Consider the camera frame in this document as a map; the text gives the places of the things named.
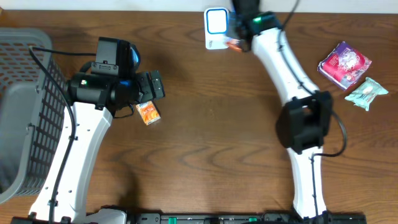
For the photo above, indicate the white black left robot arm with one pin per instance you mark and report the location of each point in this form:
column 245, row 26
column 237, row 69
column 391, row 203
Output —
column 95, row 98

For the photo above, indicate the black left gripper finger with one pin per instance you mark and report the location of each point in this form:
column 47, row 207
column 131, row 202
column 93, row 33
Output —
column 156, row 78
column 158, row 91

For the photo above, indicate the grey plastic basket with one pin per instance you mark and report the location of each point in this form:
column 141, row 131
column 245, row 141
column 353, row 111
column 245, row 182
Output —
column 32, row 110

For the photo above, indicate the purple red snack packet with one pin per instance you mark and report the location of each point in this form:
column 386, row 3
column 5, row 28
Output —
column 344, row 66

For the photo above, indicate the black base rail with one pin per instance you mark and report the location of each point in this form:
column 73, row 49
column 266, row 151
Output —
column 267, row 218

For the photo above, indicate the teal snack packet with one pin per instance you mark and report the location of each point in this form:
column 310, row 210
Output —
column 364, row 95

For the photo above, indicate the white barcode scanner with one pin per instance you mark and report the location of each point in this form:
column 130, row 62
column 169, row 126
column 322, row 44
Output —
column 216, row 26

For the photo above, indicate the red chocolate bar wrapper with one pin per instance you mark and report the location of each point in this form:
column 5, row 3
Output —
column 234, row 44

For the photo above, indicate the small orange snack packet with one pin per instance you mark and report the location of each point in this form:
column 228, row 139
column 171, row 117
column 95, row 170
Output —
column 148, row 112

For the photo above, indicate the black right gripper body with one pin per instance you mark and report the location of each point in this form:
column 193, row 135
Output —
column 241, row 38

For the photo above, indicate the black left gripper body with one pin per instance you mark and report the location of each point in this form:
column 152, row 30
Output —
column 144, row 86

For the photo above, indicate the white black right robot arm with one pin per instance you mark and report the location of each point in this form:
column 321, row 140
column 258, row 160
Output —
column 304, row 120

